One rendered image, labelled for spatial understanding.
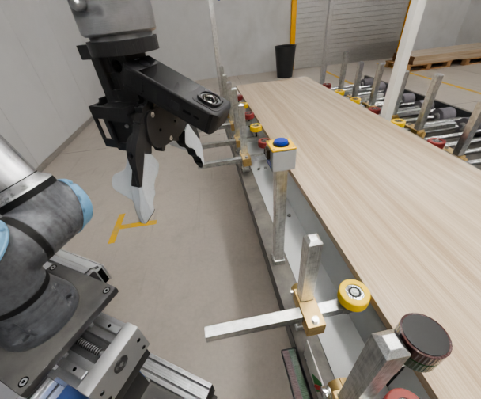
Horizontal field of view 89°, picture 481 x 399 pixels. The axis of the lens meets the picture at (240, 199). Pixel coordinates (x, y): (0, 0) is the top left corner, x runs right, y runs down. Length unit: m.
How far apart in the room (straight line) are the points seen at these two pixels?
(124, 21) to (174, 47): 7.56
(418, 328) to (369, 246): 0.48
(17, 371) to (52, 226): 0.27
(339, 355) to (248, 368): 0.72
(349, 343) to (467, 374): 0.35
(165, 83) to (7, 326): 0.53
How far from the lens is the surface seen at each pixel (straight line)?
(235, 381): 1.60
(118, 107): 0.33
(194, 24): 7.78
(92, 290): 0.70
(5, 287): 0.60
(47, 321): 0.66
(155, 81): 0.29
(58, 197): 0.63
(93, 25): 0.30
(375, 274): 0.83
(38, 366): 0.67
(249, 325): 0.74
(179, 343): 1.72
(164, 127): 0.33
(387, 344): 0.42
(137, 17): 0.30
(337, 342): 1.01
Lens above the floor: 1.53
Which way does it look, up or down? 38 degrees down
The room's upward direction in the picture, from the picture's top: 6 degrees counter-clockwise
